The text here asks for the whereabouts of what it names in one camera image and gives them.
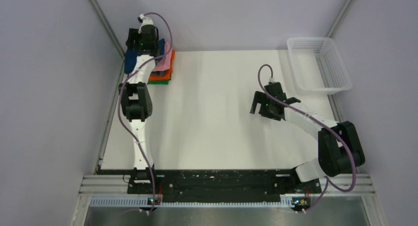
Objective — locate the green folded t-shirt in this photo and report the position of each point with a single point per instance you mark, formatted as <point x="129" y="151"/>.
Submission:
<point x="158" y="82"/>

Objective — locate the blue mickey print t-shirt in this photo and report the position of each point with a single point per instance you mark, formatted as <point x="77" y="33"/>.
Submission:
<point x="131" y="57"/>

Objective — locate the white slotted cable duct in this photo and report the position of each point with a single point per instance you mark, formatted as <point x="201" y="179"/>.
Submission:
<point x="145" y="202"/>

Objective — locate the orange folded t-shirt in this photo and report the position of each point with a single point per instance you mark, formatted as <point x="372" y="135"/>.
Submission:
<point x="164" y="75"/>

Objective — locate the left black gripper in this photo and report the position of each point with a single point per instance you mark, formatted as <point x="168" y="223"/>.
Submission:
<point x="133" y="34"/>

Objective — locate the pink folded t-shirt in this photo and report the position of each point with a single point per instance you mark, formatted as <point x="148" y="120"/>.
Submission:
<point x="165" y="63"/>

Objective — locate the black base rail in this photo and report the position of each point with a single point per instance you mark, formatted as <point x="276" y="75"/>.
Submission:
<point x="219" y="186"/>

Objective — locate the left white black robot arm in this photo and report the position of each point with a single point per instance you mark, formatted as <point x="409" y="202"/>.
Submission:
<point x="135" y="100"/>

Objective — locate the white plastic basket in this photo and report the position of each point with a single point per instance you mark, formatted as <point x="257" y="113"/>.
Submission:
<point x="317" y="66"/>

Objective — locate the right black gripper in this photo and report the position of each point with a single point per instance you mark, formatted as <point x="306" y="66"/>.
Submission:
<point x="259" y="98"/>

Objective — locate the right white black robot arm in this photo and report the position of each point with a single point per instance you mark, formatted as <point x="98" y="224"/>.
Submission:
<point x="338" y="144"/>

